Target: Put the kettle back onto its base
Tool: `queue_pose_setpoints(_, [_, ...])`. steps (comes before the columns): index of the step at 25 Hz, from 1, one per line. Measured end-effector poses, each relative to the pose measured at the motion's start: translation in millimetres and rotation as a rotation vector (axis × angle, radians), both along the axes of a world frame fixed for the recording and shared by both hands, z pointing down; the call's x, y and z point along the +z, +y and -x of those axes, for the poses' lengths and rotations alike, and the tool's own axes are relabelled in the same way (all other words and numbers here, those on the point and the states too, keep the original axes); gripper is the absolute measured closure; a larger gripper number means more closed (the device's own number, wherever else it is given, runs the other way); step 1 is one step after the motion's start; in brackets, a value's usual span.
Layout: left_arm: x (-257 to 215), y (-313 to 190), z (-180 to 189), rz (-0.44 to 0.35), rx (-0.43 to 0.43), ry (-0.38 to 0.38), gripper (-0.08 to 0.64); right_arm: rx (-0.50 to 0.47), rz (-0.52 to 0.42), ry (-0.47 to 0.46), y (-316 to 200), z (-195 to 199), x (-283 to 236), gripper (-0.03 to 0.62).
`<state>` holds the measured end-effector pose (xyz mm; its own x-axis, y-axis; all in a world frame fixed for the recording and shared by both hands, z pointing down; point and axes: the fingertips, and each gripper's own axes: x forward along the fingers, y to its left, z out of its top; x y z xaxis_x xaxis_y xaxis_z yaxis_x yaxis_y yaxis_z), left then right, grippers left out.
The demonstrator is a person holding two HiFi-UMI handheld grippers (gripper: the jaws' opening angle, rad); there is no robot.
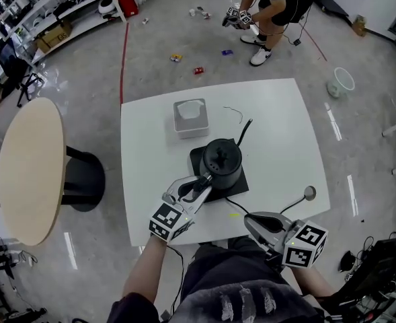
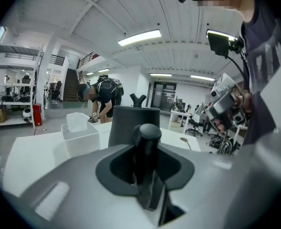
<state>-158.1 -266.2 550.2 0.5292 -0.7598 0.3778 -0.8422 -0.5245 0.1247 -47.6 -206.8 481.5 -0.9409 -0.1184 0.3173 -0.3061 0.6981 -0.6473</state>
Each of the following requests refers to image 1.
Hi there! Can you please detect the person's dark printed clothing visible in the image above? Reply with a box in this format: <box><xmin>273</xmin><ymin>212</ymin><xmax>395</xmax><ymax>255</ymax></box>
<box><xmin>106</xmin><ymin>235</ymin><xmax>327</xmax><ymax>323</ymax></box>

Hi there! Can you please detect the thin dark wire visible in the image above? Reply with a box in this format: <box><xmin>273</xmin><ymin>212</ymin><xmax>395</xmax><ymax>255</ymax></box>
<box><xmin>223</xmin><ymin>105</ymin><xmax>244</xmax><ymax>125</ymax></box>

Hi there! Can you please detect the red floor tape line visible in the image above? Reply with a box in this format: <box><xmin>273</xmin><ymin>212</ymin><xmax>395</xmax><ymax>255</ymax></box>
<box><xmin>119</xmin><ymin>22</ymin><xmax>130</xmax><ymax>106</ymax></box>
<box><xmin>298</xmin><ymin>21</ymin><xmax>329</xmax><ymax>63</ymax></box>

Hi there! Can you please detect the black gooseneck kettle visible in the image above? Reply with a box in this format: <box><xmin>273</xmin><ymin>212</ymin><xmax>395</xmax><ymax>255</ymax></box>
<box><xmin>192</xmin><ymin>117</ymin><xmax>254</xmax><ymax>192</ymax></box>

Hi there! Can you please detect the black square kettle base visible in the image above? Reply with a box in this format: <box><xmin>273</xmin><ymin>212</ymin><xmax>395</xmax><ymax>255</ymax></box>
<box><xmin>188</xmin><ymin>144</ymin><xmax>251</xmax><ymax>205</ymax></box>

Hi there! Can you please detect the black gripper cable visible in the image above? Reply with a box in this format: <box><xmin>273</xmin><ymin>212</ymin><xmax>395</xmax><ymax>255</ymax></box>
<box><xmin>166</xmin><ymin>244</ymin><xmax>186</xmax><ymax>318</ymax></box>

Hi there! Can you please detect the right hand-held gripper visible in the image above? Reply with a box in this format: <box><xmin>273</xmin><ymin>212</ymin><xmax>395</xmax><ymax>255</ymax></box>
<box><xmin>244</xmin><ymin>211</ymin><xmax>329</xmax><ymax>273</ymax></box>

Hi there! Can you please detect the round wooden table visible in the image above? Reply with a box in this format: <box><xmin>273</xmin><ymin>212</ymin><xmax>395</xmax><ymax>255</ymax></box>
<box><xmin>0</xmin><ymin>96</ymin><xmax>106</xmax><ymax>247</ymax></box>

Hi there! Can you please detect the person's right forearm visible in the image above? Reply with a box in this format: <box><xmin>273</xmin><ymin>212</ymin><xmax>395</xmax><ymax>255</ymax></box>
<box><xmin>289</xmin><ymin>265</ymin><xmax>337</xmax><ymax>298</ymax></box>

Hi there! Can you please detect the white round device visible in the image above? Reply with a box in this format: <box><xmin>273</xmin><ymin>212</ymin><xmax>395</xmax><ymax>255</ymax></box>
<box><xmin>97</xmin><ymin>0</ymin><xmax>116</xmax><ymax>14</ymax></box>

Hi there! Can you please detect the black power cable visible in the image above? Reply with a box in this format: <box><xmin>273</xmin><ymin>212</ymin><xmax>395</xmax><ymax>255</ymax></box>
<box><xmin>225</xmin><ymin>193</ymin><xmax>308</xmax><ymax>217</ymax></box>

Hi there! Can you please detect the white waste bin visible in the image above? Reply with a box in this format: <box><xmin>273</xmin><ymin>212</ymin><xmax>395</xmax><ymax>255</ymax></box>
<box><xmin>326</xmin><ymin>67</ymin><xmax>356</xmax><ymax>99</ymax></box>

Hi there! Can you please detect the person's left forearm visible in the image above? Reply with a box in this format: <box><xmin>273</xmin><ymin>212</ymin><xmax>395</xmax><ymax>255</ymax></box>
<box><xmin>121</xmin><ymin>236</ymin><xmax>169</xmax><ymax>313</ymax></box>

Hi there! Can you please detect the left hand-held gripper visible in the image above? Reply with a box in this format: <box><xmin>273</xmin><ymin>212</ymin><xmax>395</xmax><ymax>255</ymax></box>
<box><xmin>149</xmin><ymin>175</ymin><xmax>214</xmax><ymax>246</ymax></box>

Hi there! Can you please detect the black equipment with cables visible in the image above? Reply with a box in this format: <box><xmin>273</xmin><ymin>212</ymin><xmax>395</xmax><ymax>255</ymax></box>
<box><xmin>331</xmin><ymin>232</ymin><xmax>396</xmax><ymax>323</ymax></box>

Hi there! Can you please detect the white metal shelf rack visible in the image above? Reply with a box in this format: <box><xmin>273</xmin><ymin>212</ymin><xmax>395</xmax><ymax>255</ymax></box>
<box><xmin>0</xmin><ymin>0</ymin><xmax>128</xmax><ymax>67</ymax></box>

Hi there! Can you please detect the black office chair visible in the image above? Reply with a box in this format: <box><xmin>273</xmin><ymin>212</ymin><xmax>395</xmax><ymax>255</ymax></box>
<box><xmin>0</xmin><ymin>38</ymin><xmax>46</xmax><ymax>108</ymax></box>

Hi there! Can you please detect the white tissue box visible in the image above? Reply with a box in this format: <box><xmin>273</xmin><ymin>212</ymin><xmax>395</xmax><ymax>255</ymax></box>
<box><xmin>173</xmin><ymin>97</ymin><xmax>210</xmax><ymax>141</ymax></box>

